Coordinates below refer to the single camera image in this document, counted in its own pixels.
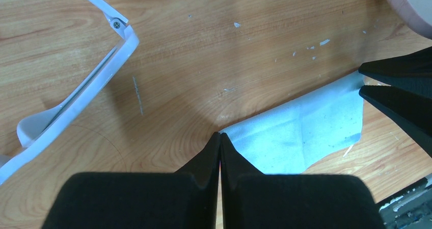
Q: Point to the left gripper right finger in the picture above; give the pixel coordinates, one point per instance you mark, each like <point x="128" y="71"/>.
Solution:
<point x="252" y="199"/>

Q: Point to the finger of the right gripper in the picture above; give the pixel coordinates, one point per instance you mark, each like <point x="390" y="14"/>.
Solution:
<point x="411" y="112"/>
<point x="410" y="72"/>

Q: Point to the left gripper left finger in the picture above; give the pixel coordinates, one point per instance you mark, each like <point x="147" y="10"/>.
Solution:
<point x="186" y="198"/>

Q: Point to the light blue cleaning cloth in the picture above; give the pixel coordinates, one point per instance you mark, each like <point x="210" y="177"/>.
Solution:
<point x="289" y="138"/>

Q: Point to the pink glasses case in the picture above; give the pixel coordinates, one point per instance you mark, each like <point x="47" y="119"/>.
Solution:
<point x="415" y="13"/>

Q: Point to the white frame sunglasses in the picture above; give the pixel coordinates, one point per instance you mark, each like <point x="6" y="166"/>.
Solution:
<point x="36" y="132"/>

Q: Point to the white paper scrap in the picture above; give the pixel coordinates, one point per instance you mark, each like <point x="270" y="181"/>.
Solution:
<point x="347" y="151"/>

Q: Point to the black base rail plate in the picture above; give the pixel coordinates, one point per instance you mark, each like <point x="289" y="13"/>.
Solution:
<point x="408" y="208"/>

